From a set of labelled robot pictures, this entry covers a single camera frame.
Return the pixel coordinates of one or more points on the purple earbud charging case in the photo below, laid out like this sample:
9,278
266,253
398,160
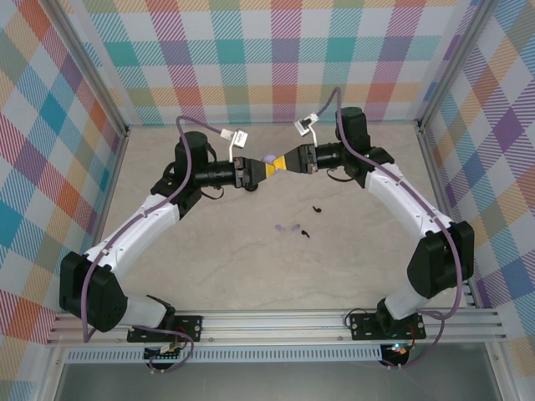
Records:
267,158

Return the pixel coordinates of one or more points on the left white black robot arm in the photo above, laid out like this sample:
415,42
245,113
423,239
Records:
125,234

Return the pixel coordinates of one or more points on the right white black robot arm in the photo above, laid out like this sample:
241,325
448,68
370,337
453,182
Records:
401,192

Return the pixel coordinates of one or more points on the black connector board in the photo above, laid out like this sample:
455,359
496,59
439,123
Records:
161,354

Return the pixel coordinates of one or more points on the lit controller board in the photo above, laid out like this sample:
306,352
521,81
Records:
397,348

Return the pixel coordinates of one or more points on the grey metal panel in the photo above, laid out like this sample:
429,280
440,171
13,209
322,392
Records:
271,382

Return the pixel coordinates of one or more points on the aluminium frame side rail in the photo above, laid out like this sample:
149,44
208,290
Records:
438,188
115,167

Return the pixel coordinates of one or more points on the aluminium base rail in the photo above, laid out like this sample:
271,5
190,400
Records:
271,326

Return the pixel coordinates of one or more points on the aluminium frame post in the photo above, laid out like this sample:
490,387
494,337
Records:
93,69
455,62

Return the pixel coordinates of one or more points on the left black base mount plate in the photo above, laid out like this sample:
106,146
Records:
188,328

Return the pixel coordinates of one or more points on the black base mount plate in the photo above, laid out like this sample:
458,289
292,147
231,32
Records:
363,326
188,328

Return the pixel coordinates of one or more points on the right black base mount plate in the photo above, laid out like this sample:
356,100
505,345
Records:
363,326

